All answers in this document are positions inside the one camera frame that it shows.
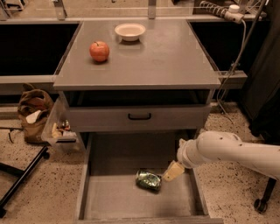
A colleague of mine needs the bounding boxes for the grey cabinet counter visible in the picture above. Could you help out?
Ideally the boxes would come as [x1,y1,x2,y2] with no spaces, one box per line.
[54,19,220,91]

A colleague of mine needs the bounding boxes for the closed top drawer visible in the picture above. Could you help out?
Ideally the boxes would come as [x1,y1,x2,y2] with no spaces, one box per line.
[66,105,211,132]

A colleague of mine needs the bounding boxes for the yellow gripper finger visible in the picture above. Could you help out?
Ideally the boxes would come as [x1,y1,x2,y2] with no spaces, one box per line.
[163,161,185,182]

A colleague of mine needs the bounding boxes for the grey hanging cable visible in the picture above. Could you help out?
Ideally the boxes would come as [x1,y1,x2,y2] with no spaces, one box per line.
[216,20,249,123]

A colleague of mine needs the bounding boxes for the white coiled hose fixture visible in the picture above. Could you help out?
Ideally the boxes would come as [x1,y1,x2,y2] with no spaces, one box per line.
[199,1,243,24]

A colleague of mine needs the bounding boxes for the white bowl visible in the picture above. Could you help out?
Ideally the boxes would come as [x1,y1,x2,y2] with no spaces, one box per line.
[115,23,146,42]

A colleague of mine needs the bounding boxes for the green crushed can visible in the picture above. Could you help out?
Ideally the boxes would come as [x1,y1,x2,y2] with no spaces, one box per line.
[136,170,162,192]

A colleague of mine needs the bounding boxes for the red apple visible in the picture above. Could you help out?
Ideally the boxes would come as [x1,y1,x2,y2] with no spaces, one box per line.
[89,41,109,62]

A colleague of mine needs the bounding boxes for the black office chair base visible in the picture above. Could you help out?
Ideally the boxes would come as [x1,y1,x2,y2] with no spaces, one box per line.
[254,178,277,214]

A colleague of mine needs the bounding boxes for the clear plastic bin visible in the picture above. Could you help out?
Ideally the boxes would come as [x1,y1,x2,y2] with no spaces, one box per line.
[41,98,84,151]

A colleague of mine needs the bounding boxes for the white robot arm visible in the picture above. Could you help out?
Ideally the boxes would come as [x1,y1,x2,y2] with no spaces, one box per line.
[163,131,280,181]

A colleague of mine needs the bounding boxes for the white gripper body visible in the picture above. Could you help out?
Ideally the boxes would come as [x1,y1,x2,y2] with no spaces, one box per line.
[177,138,201,169]

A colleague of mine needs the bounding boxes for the brown fabric bag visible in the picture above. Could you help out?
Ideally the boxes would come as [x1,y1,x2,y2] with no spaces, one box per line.
[17,83,53,144]

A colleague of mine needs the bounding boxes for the open grey drawer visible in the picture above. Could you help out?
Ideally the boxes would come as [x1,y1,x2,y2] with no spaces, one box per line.
[74,132,224,224]

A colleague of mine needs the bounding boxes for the black metal stand leg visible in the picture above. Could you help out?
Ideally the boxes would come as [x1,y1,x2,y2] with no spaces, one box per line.
[0,145,50,218]

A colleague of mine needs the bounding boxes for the black drawer handle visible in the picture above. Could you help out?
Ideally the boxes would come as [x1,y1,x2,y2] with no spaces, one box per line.
[128,113,151,121]

